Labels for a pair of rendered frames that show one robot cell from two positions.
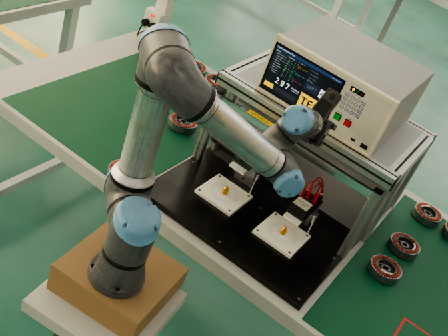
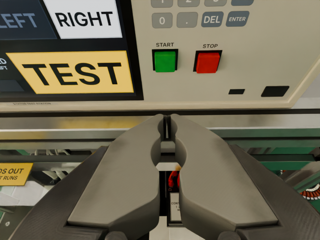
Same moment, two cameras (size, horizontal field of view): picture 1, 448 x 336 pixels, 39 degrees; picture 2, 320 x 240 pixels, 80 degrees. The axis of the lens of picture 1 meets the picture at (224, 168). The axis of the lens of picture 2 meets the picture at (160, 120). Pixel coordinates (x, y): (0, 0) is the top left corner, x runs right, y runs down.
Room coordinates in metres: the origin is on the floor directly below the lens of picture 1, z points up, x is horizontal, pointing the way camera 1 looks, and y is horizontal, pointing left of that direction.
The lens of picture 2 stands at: (1.65, -0.21, 1.29)
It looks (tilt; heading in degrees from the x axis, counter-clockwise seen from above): 53 degrees down; 340
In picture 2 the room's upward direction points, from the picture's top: 2 degrees counter-clockwise
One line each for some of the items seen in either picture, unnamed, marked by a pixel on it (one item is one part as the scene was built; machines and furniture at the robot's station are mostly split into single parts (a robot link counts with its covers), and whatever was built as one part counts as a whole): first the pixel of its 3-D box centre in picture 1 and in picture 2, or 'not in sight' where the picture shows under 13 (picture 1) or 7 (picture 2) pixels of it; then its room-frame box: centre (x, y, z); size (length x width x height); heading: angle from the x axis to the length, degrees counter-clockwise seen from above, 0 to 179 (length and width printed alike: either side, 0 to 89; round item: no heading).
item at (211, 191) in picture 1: (224, 194); not in sight; (1.74, -0.03, 0.78); 0.15 x 0.15 x 0.01; 68
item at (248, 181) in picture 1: (247, 174); not in sight; (1.87, -0.09, 0.80); 0.08 x 0.05 x 0.06; 68
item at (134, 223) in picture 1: (133, 229); not in sight; (1.18, 0.16, 0.99); 0.13 x 0.12 x 0.14; 25
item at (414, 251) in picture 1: (403, 246); not in sight; (1.85, -0.70, 0.77); 0.11 x 0.11 x 0.04
